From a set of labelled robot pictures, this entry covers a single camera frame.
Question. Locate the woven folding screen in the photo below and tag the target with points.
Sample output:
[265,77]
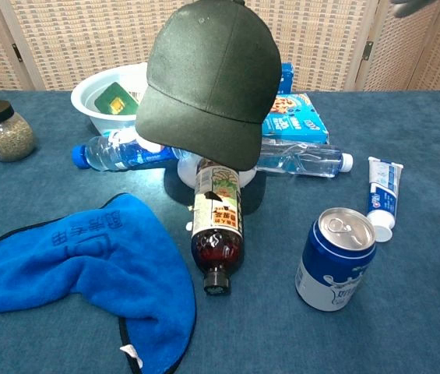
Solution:
[87,35]

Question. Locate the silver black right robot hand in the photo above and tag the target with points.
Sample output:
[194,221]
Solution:
[412,8]

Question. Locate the blue cookie box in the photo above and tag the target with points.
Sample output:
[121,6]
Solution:
[297,121]

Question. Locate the green scouring sponge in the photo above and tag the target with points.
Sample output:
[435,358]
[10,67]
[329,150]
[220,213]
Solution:
[112,101]

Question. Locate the white blue toothpaste tube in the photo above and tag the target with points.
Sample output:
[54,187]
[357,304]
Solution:
[383,191]

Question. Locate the blue and white drink can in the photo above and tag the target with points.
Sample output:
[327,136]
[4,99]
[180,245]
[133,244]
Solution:
[332,265]

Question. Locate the black baseball cap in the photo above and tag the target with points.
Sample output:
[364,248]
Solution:
[212,78]

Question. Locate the white plastic bowl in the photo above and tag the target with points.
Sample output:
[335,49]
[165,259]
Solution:
[87,101]

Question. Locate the white-capped crushed water bottle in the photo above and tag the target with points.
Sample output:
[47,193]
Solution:
[301,159]

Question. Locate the brown tea bottle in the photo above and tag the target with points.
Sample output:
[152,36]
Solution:
[215,218]

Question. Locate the white foam mannequin head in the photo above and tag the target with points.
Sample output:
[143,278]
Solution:
[186,173]

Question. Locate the blue microfiber towel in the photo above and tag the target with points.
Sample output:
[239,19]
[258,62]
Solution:
[106,265]

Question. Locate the blue-capped water bottle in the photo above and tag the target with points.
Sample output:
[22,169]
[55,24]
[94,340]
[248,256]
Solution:
[118,154]

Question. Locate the black-lidded glass jar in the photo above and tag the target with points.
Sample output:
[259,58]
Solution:
[5,134]

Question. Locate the small blue carton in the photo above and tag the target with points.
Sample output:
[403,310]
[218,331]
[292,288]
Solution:
[287,78]

